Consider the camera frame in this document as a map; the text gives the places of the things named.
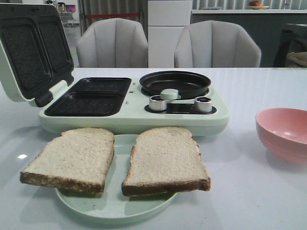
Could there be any bread slice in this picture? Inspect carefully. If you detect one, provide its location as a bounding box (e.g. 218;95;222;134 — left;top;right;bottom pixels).
121;127;211;196
20;127;115;194

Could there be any green breakfast maker lid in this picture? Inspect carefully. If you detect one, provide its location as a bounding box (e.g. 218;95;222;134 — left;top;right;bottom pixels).
0;3;73;107

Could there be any pink plastic bowl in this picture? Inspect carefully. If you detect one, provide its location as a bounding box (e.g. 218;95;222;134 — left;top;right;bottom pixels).
256;108;307;165

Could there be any green breakfast maker base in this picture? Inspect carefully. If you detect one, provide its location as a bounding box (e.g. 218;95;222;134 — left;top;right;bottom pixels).
39;77;229;136

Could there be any left silver control knob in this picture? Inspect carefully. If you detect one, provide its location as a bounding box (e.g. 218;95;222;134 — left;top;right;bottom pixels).
148;95;167;111

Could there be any silver control knob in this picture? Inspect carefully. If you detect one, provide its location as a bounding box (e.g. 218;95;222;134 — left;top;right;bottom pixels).
194;96;213;113
148;95;167;111

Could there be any black round frying pan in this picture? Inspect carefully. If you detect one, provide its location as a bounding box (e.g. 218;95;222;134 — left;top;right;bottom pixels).
139;70;211;100

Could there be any right silver control knob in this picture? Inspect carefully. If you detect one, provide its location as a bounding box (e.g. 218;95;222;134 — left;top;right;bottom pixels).
194;96;213;113

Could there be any left grey upholstered chair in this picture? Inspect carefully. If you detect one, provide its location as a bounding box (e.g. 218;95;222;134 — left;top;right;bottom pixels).
76;18;148;68

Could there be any grey upholstered chair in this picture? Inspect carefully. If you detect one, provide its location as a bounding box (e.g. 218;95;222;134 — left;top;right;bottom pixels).
174;20;261;68
76;18;148;68

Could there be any right grey upholstered chair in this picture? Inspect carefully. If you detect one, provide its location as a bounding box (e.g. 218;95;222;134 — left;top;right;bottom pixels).
174;20;261;68

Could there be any white refrigerator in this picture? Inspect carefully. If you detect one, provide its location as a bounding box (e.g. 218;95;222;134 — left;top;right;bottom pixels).
148;0;192;68

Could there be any light green round plate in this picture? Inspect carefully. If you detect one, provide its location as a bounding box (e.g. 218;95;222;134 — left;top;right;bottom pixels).
56;134;176;224

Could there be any fruit bowl on counter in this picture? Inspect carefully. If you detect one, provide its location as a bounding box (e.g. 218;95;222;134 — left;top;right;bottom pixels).
248;0;269;10

